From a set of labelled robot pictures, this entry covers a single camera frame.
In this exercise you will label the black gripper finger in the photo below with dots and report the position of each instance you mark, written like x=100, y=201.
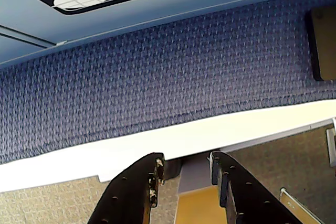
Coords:
x=126, y=197
x=252, y=203

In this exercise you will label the silver metal clamp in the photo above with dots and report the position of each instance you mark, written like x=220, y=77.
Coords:
x=294, y=200
x=331, y=142

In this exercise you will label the yellow flat plate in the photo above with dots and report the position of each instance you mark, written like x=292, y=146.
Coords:
x=197, y=208

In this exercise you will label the gray block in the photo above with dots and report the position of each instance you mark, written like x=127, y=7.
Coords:
x=195, y=176

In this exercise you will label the brown panel with black edge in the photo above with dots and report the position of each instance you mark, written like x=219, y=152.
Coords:
x=325, y=43

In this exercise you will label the blue dishwasher door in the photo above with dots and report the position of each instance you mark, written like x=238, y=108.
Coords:
x=39, y=11

